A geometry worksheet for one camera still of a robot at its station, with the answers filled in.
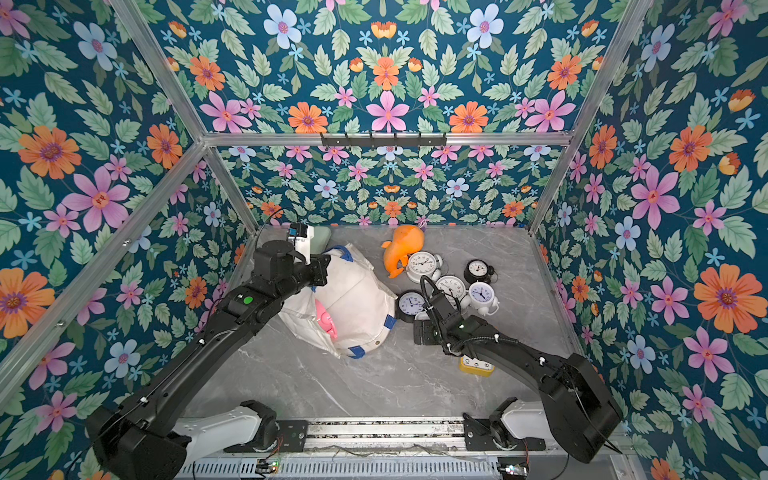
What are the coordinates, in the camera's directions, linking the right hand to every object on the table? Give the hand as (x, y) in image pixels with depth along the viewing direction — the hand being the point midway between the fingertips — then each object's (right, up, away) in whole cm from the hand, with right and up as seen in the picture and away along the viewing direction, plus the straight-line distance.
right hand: (432, 326), depth 87 cm
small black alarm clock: (+17, +16, +15) cm, 28 cm away
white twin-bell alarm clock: (+17, +8, +10) cm, 21 cm away
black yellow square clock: (+12, -10, -4) cm, 16 cm away
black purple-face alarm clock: (-7, +5, +9) cm, 12 cm away
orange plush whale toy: (-7, +27, +20) cm, 34 cm away
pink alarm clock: (-33, +1, +4) cm, 33 cm away
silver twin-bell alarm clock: (-2, +18, +18) cm, 25 cm away
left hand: (-26, +21, -13) cm, 36 cm away
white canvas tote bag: (-24, +5, +12) cm, 27 cm away
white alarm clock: (+8, +10, +11) cm, 17 cm away
